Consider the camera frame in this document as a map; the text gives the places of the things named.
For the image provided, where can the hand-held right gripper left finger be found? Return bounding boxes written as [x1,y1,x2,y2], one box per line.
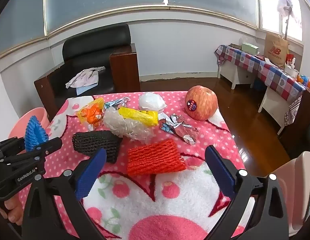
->
[22,148,108,240]

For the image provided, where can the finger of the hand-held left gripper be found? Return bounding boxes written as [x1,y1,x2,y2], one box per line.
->
[27,137,63,161]
[0,137,27,164]

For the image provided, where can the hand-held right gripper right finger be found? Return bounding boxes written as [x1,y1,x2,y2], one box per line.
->
[204,145,289,240]

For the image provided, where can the blue foam fruit net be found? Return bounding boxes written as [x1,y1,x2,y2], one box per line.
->
[24,116,48,152]

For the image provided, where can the black foam fruit net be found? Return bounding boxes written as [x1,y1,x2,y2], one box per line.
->
[72,130,123,163]

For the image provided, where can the pink plastic basin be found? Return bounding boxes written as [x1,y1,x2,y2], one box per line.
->
[8,107,50,153]

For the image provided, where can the orange plastic wrapper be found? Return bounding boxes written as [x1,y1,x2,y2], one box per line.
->
[77,98,106,130]

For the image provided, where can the clear bubble wrap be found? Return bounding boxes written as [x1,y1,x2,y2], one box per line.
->
[103,107,153,143]

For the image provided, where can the large silver foil wrapper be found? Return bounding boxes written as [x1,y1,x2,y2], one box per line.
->
[159,113,199,145]

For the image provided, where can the red foam fruit net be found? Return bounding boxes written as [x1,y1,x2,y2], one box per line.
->
[126,139,187,176]

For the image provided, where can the yellow plastic wrapper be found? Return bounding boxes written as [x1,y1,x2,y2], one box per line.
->
[118,107,159,126]

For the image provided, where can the white plastic ball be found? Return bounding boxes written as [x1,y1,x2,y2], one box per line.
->
[138,92,167,112]

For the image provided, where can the person's left hand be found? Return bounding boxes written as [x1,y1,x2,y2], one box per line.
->
[0,197,24,227]

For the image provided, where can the pink dotted printed blanket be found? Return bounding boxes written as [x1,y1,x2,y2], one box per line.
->
[18,91,247,240]

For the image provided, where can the light blue cloth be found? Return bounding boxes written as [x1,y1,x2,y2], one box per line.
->
[77,83,98,95]

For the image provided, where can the red apple with sticker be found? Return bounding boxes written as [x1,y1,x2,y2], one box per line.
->
[184,85,218,121]

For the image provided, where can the blue silver foil wrapper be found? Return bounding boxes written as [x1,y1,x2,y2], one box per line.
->
[104,97,130,110]

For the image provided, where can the white pink cloth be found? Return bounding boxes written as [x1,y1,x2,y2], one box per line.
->
[65,66,106,89]

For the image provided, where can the pink plastic chair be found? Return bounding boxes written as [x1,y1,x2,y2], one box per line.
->
[270,151,310,237]

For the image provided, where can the white table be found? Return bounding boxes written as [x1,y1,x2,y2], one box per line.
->
[218,60,255,90]
[257,87,293,135]

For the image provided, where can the checkered cloth side table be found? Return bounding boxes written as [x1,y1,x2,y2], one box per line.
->
[215,44,306,127]

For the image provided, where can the black leather armchair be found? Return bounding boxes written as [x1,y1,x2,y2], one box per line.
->
[34,22,141,120]

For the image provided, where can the light green box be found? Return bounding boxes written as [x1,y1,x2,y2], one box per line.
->
[242,42,260,54]

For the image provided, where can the brown paper shopping bag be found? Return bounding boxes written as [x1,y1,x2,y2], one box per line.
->
[264,32,289,67]

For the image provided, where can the white hanging garment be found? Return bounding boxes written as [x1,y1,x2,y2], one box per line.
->
[277,0,302,25]

